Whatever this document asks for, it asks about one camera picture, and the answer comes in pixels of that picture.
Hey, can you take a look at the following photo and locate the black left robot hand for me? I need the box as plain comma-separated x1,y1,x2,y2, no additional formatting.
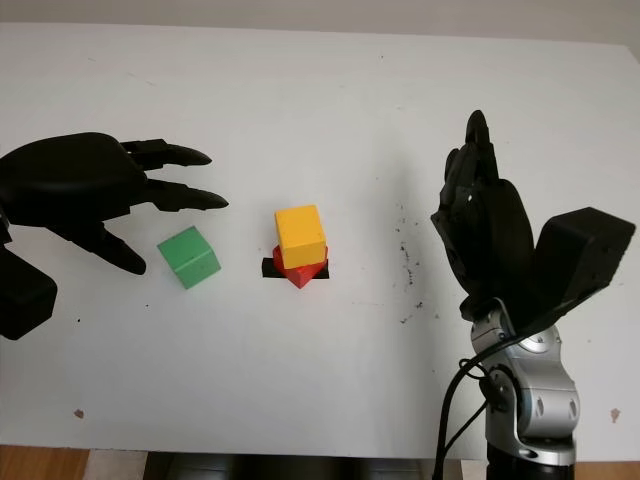
0,132,230,275

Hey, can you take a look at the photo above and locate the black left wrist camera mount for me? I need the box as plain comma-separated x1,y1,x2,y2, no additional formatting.
0,244,59,342

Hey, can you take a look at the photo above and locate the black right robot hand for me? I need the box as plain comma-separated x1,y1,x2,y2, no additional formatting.
430,109,539,321

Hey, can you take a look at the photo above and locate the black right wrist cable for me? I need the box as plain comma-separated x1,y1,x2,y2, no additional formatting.
430,344,519,480

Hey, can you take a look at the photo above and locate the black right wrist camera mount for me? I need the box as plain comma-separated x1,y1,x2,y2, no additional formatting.
519,207,636,331

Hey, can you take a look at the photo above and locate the green cube block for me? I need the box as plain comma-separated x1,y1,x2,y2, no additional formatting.
157,225,222,290

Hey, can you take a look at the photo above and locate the black tape strip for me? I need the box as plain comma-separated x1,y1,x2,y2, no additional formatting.
261,257,330,280

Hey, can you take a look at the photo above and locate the red cube block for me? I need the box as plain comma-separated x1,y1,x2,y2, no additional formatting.
271,244,331,290

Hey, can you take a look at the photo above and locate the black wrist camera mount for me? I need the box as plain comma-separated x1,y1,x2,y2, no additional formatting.
0,244,59,342
519,207,636,331

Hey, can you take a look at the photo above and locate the yellow cube block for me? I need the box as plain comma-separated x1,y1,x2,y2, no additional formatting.
273,203,329,269

